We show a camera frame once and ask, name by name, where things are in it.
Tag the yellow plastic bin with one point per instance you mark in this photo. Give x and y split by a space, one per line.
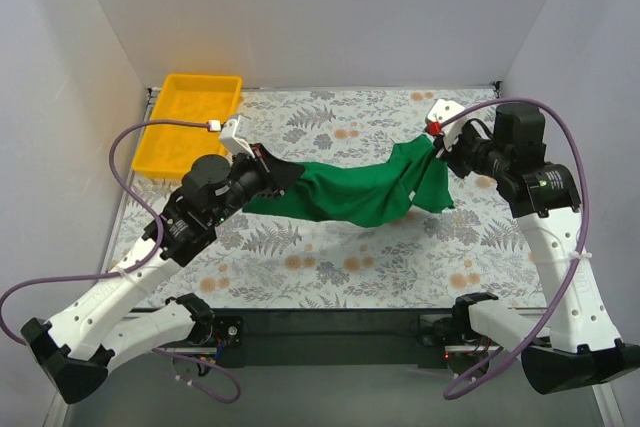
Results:
188 101

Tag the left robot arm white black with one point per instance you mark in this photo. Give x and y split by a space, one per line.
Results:
78 347

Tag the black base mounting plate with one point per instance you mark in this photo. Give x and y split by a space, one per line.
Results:
424 338

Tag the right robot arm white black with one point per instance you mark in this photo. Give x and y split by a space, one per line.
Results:
575 343

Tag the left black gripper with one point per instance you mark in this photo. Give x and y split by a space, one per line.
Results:
265 173

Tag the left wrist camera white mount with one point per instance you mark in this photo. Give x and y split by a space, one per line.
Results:
233 135

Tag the floral patterned table mat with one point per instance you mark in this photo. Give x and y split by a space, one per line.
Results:
421 260

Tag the green t-shirt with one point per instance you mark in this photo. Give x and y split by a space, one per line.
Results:
366 196

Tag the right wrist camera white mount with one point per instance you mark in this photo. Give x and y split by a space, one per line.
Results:
444 122

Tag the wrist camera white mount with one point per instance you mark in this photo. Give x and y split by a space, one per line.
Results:
233 135
444 122

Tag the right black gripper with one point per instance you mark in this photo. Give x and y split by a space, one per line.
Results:
452 148

